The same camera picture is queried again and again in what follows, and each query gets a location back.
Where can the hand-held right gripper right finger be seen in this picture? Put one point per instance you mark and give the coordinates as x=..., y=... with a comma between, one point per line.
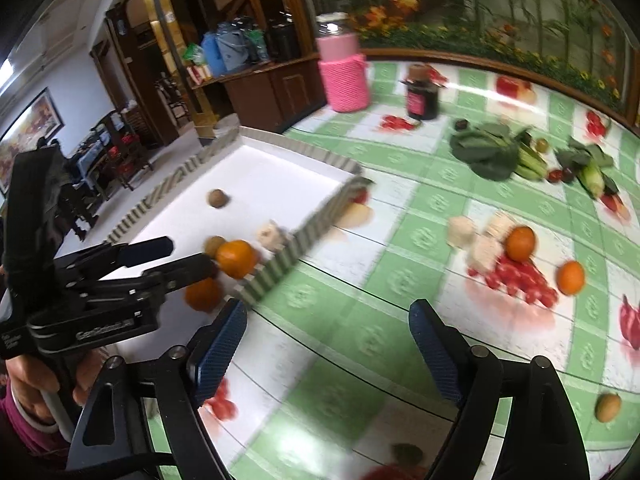
x=435, y=355

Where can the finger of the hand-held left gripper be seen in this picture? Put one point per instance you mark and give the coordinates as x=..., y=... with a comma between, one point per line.
x=185, y=270
x=145, y=251

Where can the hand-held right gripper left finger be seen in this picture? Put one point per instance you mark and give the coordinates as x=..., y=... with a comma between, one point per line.
x=220, y=355

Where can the small orange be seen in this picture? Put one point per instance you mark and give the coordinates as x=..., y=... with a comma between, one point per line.
x=204, y=294

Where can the small yellow round fruit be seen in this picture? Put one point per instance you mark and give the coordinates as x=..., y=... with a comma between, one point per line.
x=214, y=246

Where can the large orange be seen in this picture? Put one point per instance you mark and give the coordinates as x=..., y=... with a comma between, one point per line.
x=237, y=260

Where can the brown kiwi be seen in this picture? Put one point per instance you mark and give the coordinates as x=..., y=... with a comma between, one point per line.
x=607, y=406
x=218, y=197

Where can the peeled sugarcane piece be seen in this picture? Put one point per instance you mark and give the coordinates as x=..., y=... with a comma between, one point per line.
x=270, y=235
x=460, y=231
x=484, y=254
x=497, y=225

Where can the white tray with striped rim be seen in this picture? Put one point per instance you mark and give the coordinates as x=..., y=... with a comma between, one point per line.
x=250, y=175

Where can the person's left forearm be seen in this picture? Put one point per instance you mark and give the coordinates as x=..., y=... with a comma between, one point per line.
x=20, y=440

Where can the person's left hand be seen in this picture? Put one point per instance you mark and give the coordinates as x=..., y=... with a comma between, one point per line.
x=30, y=385

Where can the green fruit-printed tablecloth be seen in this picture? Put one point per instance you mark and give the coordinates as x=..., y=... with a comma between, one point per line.
x=400, y=280

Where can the dark wooden chair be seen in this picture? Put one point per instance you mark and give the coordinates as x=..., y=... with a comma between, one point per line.
x=125, y=152

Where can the dark orange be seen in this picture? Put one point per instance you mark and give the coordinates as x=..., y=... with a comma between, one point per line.
x=520, y=243

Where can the medium orange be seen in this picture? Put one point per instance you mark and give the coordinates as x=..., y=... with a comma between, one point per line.
x=571, y=277

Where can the dark wooden cabinet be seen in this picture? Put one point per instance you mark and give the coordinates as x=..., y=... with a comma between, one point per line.
x=280, y=95

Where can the small green cucumber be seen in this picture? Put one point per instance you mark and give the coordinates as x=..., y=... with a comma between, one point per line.
x=525, y=171
x=534, y=160

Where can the large dark leafy green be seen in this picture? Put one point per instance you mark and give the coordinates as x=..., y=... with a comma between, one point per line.
x=482, y=152

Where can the small red cherry tomato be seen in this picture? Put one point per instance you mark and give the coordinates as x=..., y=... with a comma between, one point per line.
x=554, y=176

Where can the grey blue bag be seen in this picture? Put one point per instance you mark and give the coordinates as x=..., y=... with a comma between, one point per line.
x=236, y=50

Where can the small dark red fruit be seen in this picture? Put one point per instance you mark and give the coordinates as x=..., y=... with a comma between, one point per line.
x=567, y=175

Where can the small dark round fruit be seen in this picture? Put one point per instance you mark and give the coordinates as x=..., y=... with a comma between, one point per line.
x=460, y=124

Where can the small green round fruit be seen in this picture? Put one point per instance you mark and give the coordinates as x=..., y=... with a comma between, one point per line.
x=542, y=146

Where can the corn cob in husk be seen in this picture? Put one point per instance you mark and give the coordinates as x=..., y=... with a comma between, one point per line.
x=592, y=180

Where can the leafy green bunch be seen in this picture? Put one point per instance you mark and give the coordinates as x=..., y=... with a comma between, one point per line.
x=575, y=152

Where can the black appliance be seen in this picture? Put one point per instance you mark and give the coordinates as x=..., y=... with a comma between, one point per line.
x=282, y=40

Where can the pink bottle with knitted sleeve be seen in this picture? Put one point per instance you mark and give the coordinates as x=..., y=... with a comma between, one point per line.
x=342, y=75

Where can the dark jar with brown lid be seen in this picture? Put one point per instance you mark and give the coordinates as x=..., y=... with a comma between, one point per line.
x=422, y=97

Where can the bamboo and flower mural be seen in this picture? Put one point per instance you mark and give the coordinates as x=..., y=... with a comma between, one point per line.
x=500, y=10

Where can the framed wall picture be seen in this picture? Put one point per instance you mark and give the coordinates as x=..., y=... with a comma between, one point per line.
x=30, y=130

